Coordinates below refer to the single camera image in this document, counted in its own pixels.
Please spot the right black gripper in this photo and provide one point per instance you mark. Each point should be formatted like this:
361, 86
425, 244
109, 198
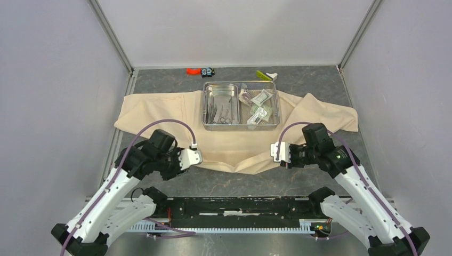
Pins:
292, 164

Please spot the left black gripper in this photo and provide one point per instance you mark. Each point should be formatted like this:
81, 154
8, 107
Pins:
168, 175

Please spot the beige cloth wrap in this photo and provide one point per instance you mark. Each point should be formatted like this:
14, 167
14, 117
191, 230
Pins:
246, 152

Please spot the green white brush tool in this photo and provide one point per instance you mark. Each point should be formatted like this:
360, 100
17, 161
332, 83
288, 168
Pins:
266, 76

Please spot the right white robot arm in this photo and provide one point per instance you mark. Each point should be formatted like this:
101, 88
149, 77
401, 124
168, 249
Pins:
378, 225

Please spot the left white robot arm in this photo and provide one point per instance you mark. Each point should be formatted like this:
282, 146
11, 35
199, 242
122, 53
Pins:
98, 225

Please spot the steel surgical forceps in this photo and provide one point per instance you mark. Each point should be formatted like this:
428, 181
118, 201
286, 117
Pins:
211, 111

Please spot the steel surgical scissors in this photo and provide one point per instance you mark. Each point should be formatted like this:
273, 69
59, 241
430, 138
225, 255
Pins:
224, 114

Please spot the green printed gauze packet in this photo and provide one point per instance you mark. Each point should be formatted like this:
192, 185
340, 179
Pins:
266, 108

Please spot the clear plastic bag item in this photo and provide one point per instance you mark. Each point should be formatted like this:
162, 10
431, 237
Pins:
258, 115

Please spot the white sealed pouch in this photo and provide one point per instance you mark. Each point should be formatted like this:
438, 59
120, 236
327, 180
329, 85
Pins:
262, 97

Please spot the stainless steel inner tray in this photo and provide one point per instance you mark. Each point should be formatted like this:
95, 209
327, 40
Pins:
222, 93

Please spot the orange red tape roll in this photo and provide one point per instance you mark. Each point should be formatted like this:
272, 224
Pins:
193, 71

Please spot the small black blue toy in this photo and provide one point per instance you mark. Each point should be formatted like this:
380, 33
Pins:
207, 72

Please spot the dark wrapped packet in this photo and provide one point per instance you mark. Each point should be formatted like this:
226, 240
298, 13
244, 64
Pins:
245, 97

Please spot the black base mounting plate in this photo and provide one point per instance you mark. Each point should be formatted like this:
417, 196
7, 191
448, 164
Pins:
237, 212

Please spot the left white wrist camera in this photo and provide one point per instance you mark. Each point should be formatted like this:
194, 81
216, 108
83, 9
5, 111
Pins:
189, 157

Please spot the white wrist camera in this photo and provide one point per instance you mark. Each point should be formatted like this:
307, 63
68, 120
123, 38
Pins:
280, 152
189, 157

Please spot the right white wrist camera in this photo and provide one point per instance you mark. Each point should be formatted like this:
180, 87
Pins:
280, 152

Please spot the white slotted cable duct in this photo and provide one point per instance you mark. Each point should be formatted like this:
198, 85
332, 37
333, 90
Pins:
304, 227

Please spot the wire mesh steel basket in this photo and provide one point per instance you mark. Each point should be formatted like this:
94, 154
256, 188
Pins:
254, 87

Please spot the left aluminium corner post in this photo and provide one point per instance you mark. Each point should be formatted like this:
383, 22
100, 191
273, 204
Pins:
108, 29

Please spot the aluminium corner post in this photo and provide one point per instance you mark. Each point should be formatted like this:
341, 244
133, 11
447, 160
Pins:
108, 29
373, 9

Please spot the right aluminium corner post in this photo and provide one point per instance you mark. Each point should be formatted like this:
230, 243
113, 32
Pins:
373, 9

